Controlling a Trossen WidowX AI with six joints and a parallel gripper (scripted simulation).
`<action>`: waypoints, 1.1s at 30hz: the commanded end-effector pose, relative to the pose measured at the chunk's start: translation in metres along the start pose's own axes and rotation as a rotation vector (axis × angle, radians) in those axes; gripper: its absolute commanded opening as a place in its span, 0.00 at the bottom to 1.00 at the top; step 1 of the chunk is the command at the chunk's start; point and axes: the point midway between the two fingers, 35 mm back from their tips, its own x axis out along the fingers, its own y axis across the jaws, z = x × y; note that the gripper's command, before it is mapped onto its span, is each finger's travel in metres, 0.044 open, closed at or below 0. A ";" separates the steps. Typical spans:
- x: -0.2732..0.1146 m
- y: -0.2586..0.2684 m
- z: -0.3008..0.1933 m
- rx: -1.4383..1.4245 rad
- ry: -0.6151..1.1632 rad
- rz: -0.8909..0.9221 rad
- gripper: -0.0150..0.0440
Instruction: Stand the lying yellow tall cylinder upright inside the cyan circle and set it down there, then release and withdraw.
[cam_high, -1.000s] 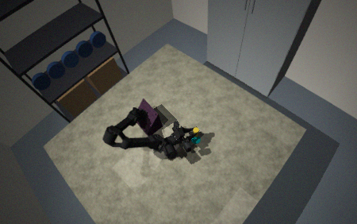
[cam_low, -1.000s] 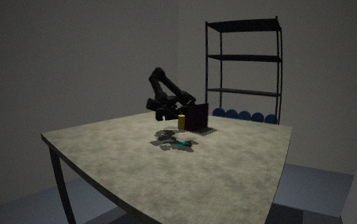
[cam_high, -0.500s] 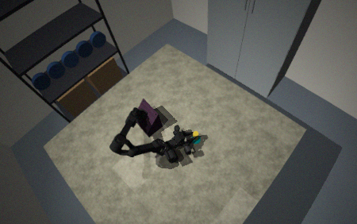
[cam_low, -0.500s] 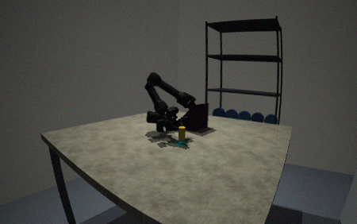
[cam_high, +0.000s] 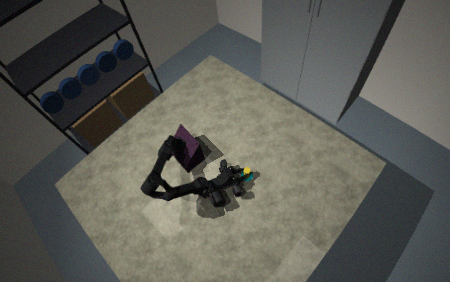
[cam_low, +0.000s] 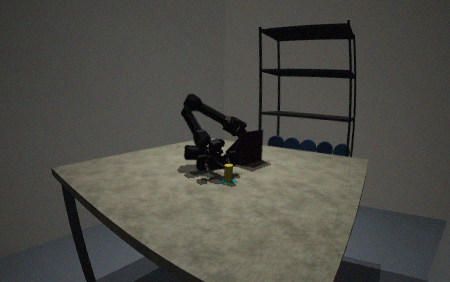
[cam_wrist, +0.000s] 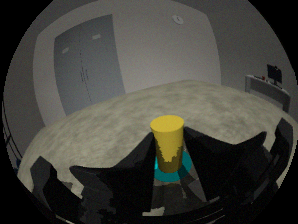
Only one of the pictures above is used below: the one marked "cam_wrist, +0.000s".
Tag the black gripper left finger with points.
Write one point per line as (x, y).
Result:
(133, 177)

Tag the cyan circle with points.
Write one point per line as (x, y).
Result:
(180, 174)

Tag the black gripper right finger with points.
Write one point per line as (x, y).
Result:
(216, 161)

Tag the yellow cylinder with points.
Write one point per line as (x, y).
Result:
(168, 137)

